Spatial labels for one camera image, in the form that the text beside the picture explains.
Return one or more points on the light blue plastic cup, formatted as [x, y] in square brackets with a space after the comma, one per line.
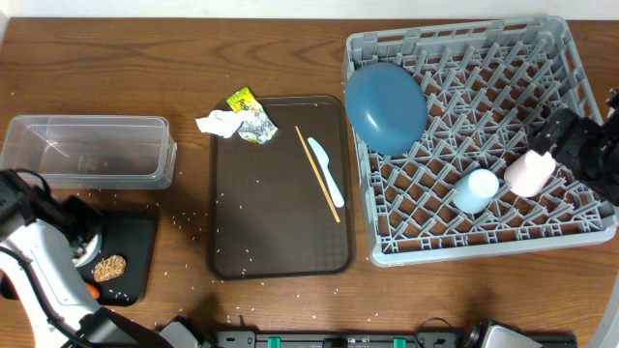
[475, 191]

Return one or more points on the brown serving tray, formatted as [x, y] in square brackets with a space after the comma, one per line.
[269, 216]

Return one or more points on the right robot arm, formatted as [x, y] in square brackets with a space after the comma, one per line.
[607, 186]

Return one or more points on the orange carrot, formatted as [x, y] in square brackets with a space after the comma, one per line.
[94, 291]

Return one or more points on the wooden chopstick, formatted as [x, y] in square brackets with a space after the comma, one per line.
[317, 175]

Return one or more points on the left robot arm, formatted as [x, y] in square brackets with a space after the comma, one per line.
[101, 328]

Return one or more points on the clear plastic bin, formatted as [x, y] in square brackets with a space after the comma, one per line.
[92, 151]

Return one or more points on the grey plastic dishwasher rack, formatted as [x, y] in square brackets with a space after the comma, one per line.
[487, 84]

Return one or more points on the yellow green snack wrapper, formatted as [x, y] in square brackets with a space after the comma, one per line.
[243, 100]

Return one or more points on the dark blue plate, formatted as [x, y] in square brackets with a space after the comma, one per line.
[386, 108]

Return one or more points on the crumpled white paper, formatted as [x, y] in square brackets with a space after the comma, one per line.
[222, 123]

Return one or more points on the foil wrapper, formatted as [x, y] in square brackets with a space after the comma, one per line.
[257, 127]

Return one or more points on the brown food scrap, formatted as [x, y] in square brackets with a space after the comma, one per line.
[109, 268]

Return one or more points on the light blue rice bowl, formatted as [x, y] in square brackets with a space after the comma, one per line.
[92, 249]

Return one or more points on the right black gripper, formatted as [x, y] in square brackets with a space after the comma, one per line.
[580, 131]

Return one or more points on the light blue plastic knife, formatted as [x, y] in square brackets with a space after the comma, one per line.
[323, 160]

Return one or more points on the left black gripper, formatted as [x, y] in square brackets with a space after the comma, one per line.
[82, 222]

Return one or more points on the pink plastic cup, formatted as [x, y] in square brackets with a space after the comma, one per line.
[529, 173]

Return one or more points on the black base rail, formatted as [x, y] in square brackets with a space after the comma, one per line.
[493, 337]

